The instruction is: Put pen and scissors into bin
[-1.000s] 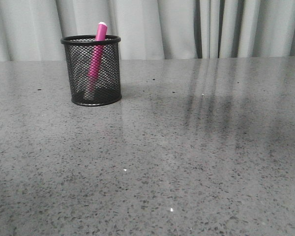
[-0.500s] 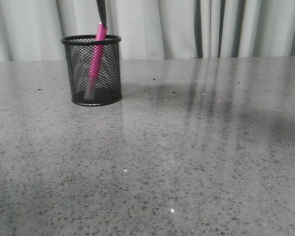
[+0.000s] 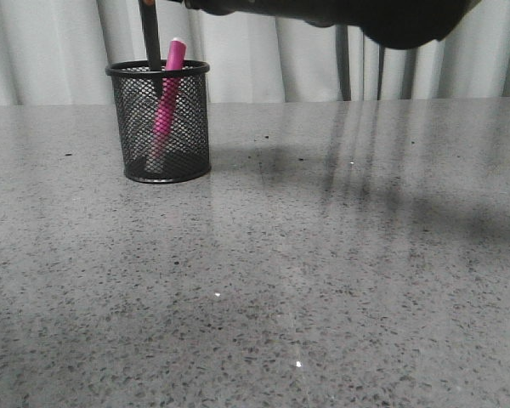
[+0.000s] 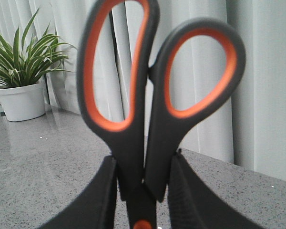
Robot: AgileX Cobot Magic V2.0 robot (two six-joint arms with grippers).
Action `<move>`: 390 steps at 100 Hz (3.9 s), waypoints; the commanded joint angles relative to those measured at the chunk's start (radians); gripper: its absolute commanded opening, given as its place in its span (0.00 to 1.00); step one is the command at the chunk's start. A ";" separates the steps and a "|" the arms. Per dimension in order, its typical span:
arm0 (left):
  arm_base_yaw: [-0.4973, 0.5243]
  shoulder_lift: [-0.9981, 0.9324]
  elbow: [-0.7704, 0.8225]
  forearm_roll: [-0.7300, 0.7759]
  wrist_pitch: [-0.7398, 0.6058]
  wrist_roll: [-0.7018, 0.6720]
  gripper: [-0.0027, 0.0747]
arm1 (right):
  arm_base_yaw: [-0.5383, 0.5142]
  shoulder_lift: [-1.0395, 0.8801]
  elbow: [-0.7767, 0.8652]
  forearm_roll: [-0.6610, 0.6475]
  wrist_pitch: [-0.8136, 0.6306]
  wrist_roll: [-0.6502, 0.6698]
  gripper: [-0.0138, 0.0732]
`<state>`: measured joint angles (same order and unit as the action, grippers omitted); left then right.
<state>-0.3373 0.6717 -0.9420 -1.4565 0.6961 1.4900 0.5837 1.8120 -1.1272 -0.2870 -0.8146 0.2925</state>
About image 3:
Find pink highlighter pen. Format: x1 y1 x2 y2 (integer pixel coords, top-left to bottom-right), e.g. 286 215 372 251
144 37 186 174

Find grey orange scissors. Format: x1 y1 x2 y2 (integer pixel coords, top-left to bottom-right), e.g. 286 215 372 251
139 0 162 74

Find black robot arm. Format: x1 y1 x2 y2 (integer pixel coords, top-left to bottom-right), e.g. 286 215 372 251
183 0 479 50

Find black mesh pen holder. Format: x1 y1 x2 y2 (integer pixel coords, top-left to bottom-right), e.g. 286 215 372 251
105 59 211 184

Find grey curtain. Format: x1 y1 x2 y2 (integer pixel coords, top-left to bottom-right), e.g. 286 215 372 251
0 1 510 105

